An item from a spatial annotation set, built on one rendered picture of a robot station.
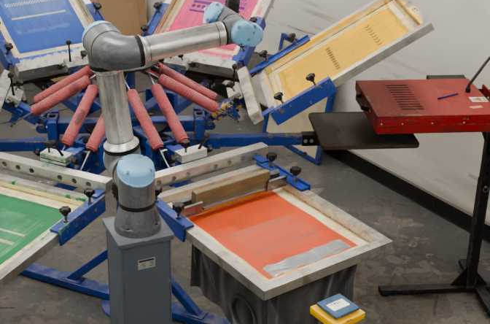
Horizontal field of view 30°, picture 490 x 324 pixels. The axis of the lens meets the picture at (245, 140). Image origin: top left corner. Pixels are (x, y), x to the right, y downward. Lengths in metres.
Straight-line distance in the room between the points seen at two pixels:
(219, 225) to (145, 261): 0.59
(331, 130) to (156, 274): 1.60
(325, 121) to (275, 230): 1.10
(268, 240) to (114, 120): 0.82
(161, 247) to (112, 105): 0.48
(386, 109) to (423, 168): 1.52
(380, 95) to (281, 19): 2.22
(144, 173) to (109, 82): 0.30
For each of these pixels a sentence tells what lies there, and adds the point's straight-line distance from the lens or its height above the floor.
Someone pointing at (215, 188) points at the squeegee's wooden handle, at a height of 1.06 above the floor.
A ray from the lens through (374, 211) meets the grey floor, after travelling 5.64.
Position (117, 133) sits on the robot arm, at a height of 1.49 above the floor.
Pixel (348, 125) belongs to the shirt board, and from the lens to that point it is 4.40.
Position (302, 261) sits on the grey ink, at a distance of 3.27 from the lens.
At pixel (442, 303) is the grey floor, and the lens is 4.87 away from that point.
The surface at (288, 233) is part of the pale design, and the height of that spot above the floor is 0.96.
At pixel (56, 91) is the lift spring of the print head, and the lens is 4.25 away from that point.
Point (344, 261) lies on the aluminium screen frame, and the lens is 3.24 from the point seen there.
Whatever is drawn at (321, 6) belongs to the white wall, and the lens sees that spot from 6.10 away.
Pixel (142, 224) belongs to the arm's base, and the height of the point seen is 1.25.
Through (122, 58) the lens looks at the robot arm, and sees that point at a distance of 2.70.
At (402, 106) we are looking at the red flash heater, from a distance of 4.25.
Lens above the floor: 2.68
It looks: 24 degrees down
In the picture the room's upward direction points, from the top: 1 degrees clockwise
